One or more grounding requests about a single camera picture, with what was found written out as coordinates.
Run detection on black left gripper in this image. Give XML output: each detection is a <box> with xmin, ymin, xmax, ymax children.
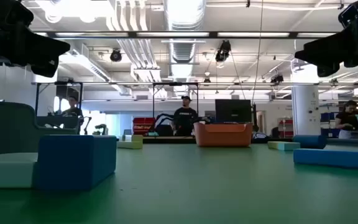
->
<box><xmin>0</xmin><ymin>0</ymin><xmax>71</xmax><ymax>78</ymax></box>

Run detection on blue foam block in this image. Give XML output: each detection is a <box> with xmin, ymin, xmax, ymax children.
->
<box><xmin>293</xmin><ymin>148</ymin><xmax>358</xmax><ymax>171</ymax></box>
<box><xmin>35</xmin><ymin>134</ymin><xmax>118</xmax><ymax>192</ymax></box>
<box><xmin>293</xmin><ymin>134</ymin><xmax>328</xmax><ymax>150</ymax></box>

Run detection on yellow-green small block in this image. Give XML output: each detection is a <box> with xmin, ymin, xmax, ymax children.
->
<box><xmin>267</xmin><ymin>141</ymin><xmax>301</xmax><ymax>152</ymax></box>

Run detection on yellow foam block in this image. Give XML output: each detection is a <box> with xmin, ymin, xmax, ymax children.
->
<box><xmin>116</xmin><ymin>134</ymin><xmax>144</xmax><ymax>150</ymax></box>

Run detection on white round pillar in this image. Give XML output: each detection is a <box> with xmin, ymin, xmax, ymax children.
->
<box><xmin>291</xmin><ymin>62</ymin><xmax>321</xmax><ymax>138</ymax></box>

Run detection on black ceiling spotlight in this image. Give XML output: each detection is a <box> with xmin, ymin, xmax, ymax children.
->
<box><xmin>109</xmin><ymin>48</ymin><xmax>123</xmax><ymax>63</ymax></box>
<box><xmin>270</xmin><ymin>73</ymin><xmax>285</xmax><ymax>84</ymax></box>

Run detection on person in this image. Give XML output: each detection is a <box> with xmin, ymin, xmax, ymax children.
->
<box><xmin>170</xmin><ymin>95</ymin><xmax>199</xmax><ymax>137</ymax></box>
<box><xmin>61</xmin><ymin>95</ymin><xmax>85</xmax><ymax>119</ymax></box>
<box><xmin>334</xmin><ymin>100</ymin><xmax>358</xmax><ymax>139</ymax></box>

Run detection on blue storage bins shelf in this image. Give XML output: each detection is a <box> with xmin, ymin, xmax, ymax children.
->
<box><xmin>319</xmin><ymin>111</ymin><xmax>339</xmax><ymax>138</ymax></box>

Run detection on grey plastic bin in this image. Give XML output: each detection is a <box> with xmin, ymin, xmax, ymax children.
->
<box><xmin>0</xmin><ymin>101</ymin><xmax>81</xmax><ymax>157</ymax></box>

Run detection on black computer monitor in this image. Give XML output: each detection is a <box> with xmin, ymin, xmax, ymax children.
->
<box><xmin>214</xmin><ymin>99</ymin><xmax>252</xmax><ymax>124</ymax></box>

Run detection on black overhead light bar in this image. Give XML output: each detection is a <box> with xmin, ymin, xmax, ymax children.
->
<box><xmin>32</xmin><ymin>30</ymin><xmax>338</xmax><ymax>40</ymax></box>

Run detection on red storage bins stack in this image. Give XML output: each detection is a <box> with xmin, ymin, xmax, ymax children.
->
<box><xmin>132</xmin><ymin>116</ymin><xmax>157</xmax><ymax>136</ymax></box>

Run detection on orange plastic bin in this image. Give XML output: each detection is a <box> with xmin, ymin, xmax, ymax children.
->
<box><xmin>193</xmin><ymin>121</ymin><xmax>254</xmax><ymax>148</ymax></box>

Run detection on black metal frame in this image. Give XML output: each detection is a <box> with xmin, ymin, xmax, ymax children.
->
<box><xmin>35</xmin><ymin>80</ymin><xmax>84</xmax><ymax>118</ymax></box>
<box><xmin>152</xmin><ymin>82</ymin><xmax>200</xmax><ymax>138</ymax></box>

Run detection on thin hanging cable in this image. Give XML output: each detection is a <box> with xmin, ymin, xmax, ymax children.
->
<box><xmin>251</xmin><ymin>0</ymin><xmax>264</xmax><ymax>106</ymax></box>

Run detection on black hanging camera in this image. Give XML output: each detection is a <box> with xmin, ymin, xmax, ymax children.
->
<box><xmin>214</xmin><ymin>39</ymin><xmax>232</xmax><ymax>63</ymax></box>

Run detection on silver ceiling duct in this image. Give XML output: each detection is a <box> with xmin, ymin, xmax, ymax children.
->
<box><xmin>162</xmin><ymin>0</ymin><xmax>207</xmax><ymax>98</ymax></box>

